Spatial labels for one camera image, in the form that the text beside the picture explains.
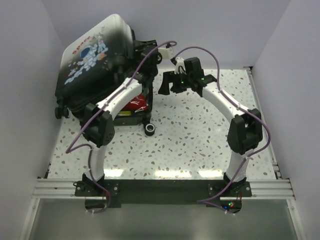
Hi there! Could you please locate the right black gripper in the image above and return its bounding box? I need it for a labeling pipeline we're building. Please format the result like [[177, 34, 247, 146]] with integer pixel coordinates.
[[158, 70, 193, 96]]

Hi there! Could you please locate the black suitcase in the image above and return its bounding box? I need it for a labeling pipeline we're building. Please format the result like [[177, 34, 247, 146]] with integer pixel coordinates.
[[54, 13, 156, 136]]

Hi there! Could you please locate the red item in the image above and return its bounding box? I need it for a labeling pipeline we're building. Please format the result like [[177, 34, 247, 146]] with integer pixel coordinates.
[[122, 93, 148, 113]]

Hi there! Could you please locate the yellow plastic bottle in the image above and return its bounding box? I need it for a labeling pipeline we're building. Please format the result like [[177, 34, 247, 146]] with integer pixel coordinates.
[[117, 111, 132, 117]]

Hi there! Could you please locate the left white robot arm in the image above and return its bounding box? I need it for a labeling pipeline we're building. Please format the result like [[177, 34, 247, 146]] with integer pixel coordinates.
[[79, 41, 171, 200]]

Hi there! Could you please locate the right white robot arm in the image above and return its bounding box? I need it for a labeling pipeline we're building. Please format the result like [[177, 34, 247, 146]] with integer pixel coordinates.
[[158, 57, 263, 199]]

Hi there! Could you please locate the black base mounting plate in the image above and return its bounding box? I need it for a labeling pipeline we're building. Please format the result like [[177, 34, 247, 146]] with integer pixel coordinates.
[[73, 178, 252, 213]]

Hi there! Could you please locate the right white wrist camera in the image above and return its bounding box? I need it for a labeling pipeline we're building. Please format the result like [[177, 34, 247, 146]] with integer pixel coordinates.
[[171, 57, 186, 74]]

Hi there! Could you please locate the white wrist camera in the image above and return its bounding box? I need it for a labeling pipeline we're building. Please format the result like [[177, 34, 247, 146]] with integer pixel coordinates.
[[158, 46, 174, 59], [171, 57, 186, 74]]

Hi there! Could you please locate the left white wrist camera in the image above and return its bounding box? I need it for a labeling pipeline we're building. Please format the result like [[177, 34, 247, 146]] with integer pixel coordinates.
[[158, 46, 174, 59]]

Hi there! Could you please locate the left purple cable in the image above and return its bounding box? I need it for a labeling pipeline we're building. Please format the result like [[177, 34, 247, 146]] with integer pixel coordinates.
[[65, 40, 177, 215]]

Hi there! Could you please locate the aluminium frame rail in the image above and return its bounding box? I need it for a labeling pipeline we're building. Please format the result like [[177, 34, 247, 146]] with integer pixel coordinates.
[[20, 161, 298, 240]]

